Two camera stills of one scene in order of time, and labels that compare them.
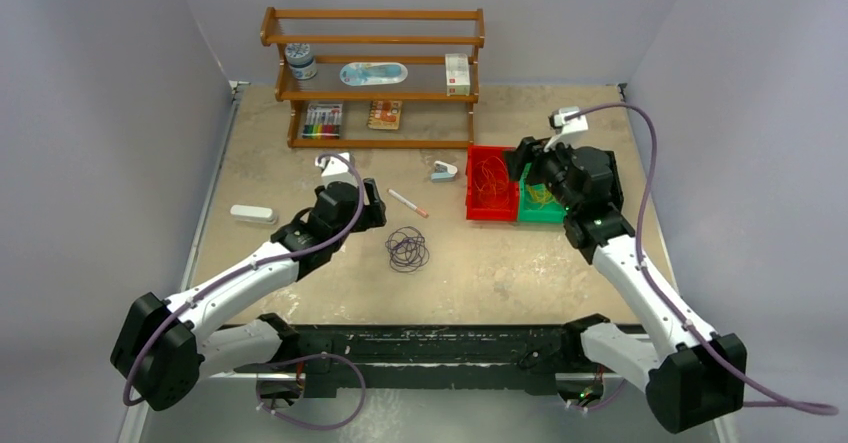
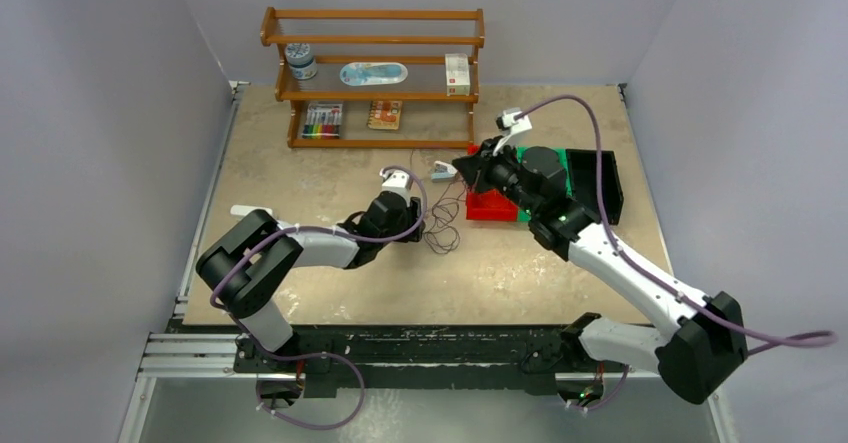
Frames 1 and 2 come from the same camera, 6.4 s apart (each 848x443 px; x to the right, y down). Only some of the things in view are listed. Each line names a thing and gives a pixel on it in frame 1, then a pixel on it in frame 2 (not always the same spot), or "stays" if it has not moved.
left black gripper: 371,215 to 411,213
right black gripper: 529,151 to 476,170
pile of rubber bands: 407,249 to 444,236
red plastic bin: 490,193 stays
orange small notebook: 385,114 stays
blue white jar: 299,58 stays
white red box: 457,70 stays
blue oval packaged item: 372,73 stays
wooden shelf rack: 377,79 stays
